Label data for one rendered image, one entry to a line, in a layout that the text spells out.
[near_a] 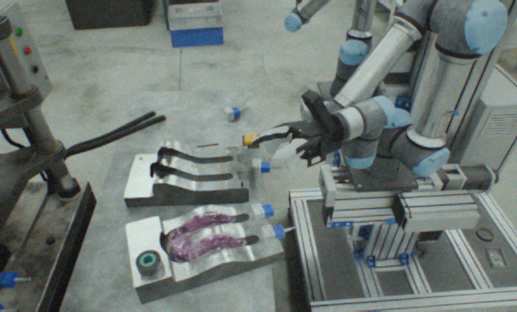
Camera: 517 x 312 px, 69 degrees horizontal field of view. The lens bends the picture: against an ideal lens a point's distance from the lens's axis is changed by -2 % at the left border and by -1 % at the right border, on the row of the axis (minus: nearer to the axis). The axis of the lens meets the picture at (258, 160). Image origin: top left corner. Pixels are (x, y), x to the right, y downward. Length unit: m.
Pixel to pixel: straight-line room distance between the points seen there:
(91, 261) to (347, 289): 1.23
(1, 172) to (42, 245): 0.31
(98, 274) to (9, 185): 0.43
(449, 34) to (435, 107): 0.21
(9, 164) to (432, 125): 1.45
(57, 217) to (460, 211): 1.54
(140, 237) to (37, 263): 0.42
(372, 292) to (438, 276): 0.39
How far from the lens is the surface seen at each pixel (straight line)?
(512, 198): 3.22
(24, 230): 1.77
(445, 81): 1.11
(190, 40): 4.66
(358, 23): 1.79
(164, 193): 1.56
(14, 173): 1.61
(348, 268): 2.15
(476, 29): 1.02
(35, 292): 1.56
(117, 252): 1.52
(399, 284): 2.17
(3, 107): 1.50
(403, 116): 1.31
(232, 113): 1.99
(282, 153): 0.79
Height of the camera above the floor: 1.98
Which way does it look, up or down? 42 degrees down
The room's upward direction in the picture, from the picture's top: straight up
